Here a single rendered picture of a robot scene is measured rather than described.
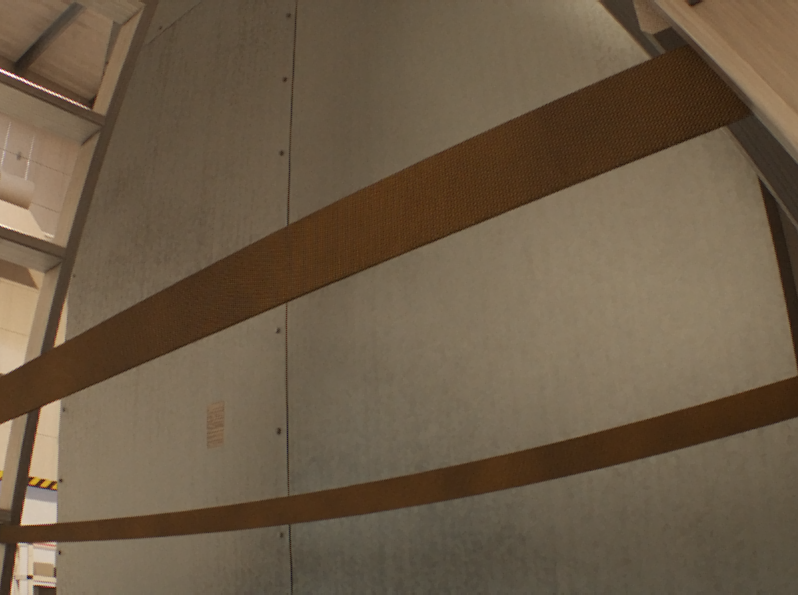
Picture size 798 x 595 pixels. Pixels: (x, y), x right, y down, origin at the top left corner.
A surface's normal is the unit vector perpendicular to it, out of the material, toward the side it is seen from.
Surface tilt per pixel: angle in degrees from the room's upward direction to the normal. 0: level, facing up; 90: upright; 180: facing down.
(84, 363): 90
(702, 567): 90
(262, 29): 90
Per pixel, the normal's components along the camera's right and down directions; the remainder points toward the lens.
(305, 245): -0.63, -0.25
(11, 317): 0.77, -0.25
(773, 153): 0.04, 0.93
